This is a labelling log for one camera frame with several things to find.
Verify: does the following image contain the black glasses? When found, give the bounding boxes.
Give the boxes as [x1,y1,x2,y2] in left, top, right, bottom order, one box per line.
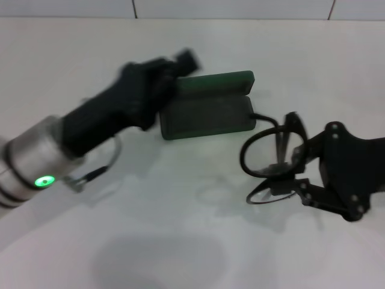
[239,111,310,207]

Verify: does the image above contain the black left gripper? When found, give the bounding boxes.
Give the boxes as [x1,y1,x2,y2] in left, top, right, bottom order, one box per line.
[58,47,203,159]

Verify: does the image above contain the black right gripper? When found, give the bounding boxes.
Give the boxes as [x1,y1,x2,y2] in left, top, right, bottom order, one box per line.
[271,121,385,223]

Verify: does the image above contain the green glasses case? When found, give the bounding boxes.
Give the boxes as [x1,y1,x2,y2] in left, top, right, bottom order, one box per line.
[158,70,257,141]

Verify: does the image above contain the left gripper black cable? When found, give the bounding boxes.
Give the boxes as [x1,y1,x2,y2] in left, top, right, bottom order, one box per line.
[63,135,123,194]

